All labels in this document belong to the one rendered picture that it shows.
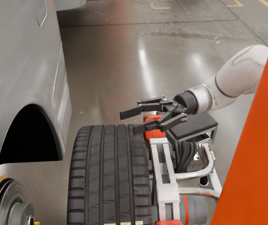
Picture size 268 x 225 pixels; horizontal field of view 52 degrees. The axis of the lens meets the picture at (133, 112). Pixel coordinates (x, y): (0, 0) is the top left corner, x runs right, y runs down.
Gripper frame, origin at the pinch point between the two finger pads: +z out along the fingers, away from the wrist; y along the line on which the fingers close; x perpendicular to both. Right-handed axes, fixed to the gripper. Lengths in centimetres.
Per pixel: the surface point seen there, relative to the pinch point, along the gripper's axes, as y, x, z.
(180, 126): 76, -84, -83
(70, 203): -8.3, -14.0, 24.5
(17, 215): 13, -35, 40
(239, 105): 105, -112, -184
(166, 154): -4.3, -14.8, -9.7
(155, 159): -4.2, -14.9, -5.4
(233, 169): -51, 37, 21
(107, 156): -1.2, -9.2, 10.1
